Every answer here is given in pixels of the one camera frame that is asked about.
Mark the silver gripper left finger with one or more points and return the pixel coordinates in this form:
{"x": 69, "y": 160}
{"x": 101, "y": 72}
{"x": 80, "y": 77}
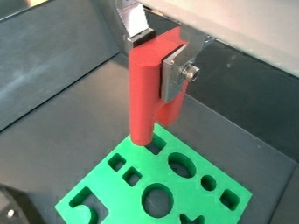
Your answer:
{"x": 136, "y": 27}

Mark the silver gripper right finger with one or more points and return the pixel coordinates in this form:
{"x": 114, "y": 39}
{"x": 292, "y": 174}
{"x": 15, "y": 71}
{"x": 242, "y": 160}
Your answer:
{"x": 178, "y": 67}

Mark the red square-circle peg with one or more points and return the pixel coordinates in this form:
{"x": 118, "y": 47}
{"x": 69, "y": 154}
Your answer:
{"x": 148, "y": 106}

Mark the black round object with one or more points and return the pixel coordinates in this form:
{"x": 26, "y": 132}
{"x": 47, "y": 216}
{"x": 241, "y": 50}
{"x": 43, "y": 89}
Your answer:
{"x": 17, "y": 207}

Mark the green shape-sorting board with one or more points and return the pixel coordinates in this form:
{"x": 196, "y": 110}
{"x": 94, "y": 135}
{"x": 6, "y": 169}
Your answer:
{"x": 158, "y": 184}

